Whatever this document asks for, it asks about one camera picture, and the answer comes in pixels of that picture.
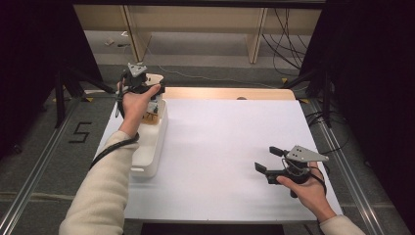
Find beige wooden shelf unit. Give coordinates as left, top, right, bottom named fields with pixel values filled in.
left=73, top=4, right=323, bottom=65

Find person's left hand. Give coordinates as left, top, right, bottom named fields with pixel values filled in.
left=115, top=82, right=162, bottom=138

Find black curtain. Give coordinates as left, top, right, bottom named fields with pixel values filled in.
left=0, top=0, right=105, bottom=161
left=299, top=0, right=415, bottom=226

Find white table sheet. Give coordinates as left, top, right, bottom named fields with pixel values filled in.
left=93, top=98, right=344, bottom=223

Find aluminium floor rail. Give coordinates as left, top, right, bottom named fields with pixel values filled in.
left=0, top=97, right=83, bottom=235
left=308, top=98, right=387, bottom=235

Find black metal stand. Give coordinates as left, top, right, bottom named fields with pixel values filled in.
left=53, top=64, right=115, bottom=129
left=281, top=69, right=335, bottom=129

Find bundle of black cables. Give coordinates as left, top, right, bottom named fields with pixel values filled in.
left=261, top=8, right=309, bottom=78

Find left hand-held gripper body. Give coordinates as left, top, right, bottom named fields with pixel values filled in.
left=121, top=62, right=155, bottom=96

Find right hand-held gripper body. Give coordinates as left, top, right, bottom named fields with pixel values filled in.
left=265, top=145, right=330, bottom=186

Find person's right hand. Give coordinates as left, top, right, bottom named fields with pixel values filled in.
left=276, top=161, right=338, bottom=223

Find thin white floor cable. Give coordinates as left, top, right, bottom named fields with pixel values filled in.
left=142, top=41, right=279, bottom=90

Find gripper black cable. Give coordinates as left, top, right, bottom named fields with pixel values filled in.
left=89, top=71, right=141, bottom=171
left=307, top=164, right=328, bottom=198

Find black floor cables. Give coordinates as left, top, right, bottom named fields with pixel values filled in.
left=305, top=110, right=350, bottom=156

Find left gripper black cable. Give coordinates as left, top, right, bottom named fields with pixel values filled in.
left=89, top=71, right=141, bottom=171

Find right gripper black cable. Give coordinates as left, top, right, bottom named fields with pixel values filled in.
left=307, top=164, right=328, bottom=198

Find white plastic bin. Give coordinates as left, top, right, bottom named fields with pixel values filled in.
left=129, top=99, right=169, bottom=179

